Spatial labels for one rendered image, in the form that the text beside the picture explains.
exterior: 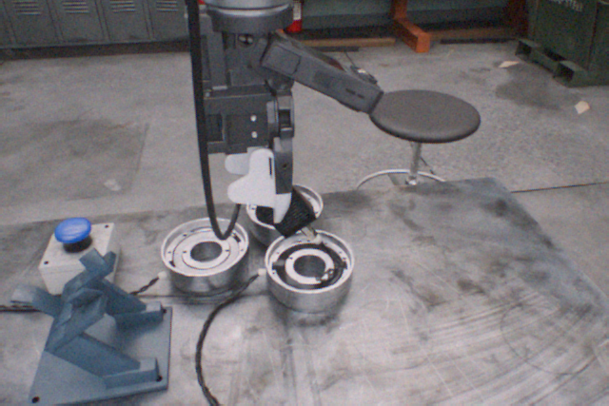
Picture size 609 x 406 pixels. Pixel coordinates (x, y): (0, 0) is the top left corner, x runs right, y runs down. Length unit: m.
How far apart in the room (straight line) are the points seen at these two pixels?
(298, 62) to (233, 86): 0.06
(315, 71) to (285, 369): 0.30
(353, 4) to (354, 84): 4.04
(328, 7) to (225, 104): 4.02
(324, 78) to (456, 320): 0.32
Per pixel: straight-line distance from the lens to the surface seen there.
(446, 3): 4.75
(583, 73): 3.59
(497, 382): 0.54
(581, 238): 2.16
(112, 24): 3.89
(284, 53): 0.39
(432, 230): 0.68
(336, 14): 4.43
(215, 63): 0.39
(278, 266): 0.56
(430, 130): 1.34
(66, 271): 0.61
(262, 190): 0.44
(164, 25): 3.81
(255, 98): 0.39
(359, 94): 0.41
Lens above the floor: 1.23
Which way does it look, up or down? 34 degrees down
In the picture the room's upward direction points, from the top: straight up
